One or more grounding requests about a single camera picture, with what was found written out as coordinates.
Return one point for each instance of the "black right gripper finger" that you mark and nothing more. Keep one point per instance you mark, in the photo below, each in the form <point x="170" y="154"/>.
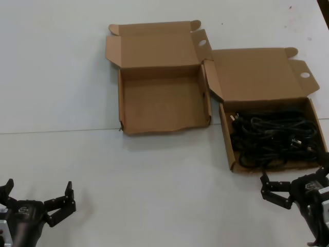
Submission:
<point x="326" y="171"/>
<point x="275" y="191"/>

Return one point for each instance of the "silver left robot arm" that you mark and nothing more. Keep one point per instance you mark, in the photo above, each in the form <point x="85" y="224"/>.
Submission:
<point x="3" y="231"/>

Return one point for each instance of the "cardboard box with torn edge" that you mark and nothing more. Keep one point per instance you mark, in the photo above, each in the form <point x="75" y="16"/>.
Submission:
<point x="154" y="49"/>

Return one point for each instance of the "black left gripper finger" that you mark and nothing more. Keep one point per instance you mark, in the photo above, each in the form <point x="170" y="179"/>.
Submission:
<point x="6" y="190"/>
<point x="64" y="204"/>

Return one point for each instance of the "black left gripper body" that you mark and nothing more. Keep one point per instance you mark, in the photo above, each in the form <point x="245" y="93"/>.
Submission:
<point x="24" y="213"/>

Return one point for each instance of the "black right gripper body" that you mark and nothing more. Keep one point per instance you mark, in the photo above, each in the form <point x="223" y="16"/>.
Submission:
<point x="308" y="190"/>

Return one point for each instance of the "cardboard box with intact edge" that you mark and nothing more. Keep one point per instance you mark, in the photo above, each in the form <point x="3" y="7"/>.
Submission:
<point x="257" y="74"/>

